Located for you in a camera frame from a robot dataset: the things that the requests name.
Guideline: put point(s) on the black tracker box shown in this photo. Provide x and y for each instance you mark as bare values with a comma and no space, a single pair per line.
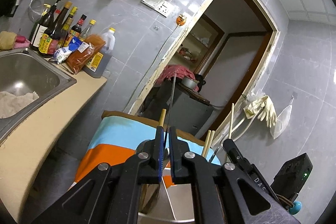
292,176

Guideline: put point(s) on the dark grey cabinet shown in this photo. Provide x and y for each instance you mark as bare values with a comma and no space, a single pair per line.
187,114

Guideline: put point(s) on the wooden chopstick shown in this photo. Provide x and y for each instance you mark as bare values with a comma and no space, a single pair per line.
162,117
231,121

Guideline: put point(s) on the cream rubber gloves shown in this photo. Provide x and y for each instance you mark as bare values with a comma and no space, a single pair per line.
263,109

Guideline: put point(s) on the small metal pot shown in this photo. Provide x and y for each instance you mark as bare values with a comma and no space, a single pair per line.
189,83

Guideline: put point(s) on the blue white salt bag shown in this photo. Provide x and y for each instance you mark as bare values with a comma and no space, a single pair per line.
63,53

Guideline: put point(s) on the large dark oil jug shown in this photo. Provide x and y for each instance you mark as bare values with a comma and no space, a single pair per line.
96,66

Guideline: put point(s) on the red capped sauce bottle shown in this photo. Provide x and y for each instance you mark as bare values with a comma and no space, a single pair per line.
75,30

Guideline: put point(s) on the white mesh bag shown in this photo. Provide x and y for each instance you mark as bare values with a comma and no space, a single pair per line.
282,121

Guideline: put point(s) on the orange-brown spice bag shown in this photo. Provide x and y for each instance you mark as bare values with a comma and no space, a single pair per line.
89,47

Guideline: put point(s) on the stainless steel sink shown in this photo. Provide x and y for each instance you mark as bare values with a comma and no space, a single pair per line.
24,71

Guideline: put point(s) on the white plastic utensil caddy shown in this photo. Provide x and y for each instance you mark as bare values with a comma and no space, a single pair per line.
161,203

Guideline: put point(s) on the dark soy sauce bottle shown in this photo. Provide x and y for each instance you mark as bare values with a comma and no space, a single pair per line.
51,36

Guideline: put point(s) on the white wall socket panel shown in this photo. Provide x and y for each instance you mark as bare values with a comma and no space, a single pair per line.
161,6

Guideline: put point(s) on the wire mesh strainer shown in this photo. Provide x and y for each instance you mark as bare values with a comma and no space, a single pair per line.
35,10

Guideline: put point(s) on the clear yellow-capped bottle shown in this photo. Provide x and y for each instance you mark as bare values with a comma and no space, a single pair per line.
87,31

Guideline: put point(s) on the black pump bottle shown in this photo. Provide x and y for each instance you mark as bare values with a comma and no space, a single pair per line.
39,28

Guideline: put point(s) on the orange wall hook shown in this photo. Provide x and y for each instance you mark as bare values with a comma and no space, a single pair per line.
181,19

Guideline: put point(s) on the grey dish rag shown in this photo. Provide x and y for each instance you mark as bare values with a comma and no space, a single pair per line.
12,104

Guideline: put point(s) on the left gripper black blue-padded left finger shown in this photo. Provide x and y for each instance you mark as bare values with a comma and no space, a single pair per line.
110,194

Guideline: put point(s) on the yellow sponge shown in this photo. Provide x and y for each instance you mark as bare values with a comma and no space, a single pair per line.
7,40

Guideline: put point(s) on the striped colourful table cloth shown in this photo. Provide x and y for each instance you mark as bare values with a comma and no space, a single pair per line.
117,138

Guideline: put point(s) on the red pink cloth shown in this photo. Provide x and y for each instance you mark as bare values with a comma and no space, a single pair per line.
174,70

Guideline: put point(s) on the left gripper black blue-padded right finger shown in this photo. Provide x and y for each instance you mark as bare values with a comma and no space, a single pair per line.
222,194

